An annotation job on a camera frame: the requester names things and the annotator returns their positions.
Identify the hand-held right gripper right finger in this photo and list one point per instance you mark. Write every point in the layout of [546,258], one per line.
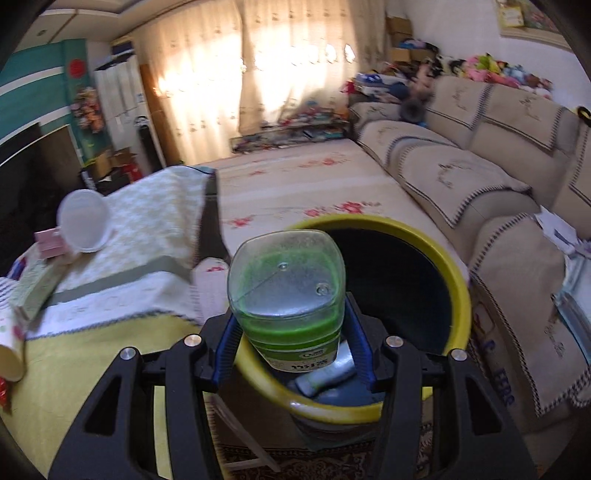
[362,345]

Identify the artificial flower bunch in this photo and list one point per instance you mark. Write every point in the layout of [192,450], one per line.
[87,110]

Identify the open cardboard box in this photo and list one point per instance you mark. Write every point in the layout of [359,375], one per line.
[113,161]

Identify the pile of toys and clothes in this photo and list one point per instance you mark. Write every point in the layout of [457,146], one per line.
[383,83]

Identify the white air conditioner unit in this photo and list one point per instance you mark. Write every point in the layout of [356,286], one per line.
[120,101]

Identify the yellow-rimmed dark trash bin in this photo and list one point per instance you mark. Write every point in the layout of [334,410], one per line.
[415,258]

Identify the beige sheer curtain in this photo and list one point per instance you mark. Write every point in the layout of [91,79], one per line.
[277,69]

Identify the green and white flat box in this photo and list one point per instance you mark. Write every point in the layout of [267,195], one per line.
[37,286]

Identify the grey squeeze tube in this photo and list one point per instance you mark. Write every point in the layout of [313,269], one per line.
[323,376]

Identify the row of plush toys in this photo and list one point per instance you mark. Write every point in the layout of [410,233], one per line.
[503,71]

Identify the red wrapper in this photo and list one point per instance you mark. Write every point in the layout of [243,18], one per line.
[3,392]

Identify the blue box on red tray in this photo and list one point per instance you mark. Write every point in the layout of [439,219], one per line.
[17,270]

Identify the green plastic bottle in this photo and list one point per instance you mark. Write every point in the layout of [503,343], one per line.
[286,295]

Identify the beige covered sofa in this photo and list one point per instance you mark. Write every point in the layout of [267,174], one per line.
[443,170]

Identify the black television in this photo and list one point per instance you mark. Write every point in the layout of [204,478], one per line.
[18,184]

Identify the black tower fan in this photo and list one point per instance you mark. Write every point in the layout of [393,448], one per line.
[147,147]

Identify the stack of papers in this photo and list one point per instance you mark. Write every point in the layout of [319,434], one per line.
[558,235]

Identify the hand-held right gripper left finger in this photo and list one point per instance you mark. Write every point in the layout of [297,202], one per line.
[225,353]

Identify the floral paper cup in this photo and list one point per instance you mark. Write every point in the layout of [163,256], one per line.
[9,341]

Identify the stack of cardboard boxes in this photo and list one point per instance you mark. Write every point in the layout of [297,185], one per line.
[398,39]

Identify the low glass table with clutter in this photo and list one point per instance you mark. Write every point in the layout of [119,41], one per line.
[291,131]

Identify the translucent white plastic container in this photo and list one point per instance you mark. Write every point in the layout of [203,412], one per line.
[83,221]

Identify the framed wall picture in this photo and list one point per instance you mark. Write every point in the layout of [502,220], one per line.
[517,16]

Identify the pink carton box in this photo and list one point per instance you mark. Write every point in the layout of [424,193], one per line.
[48,242]

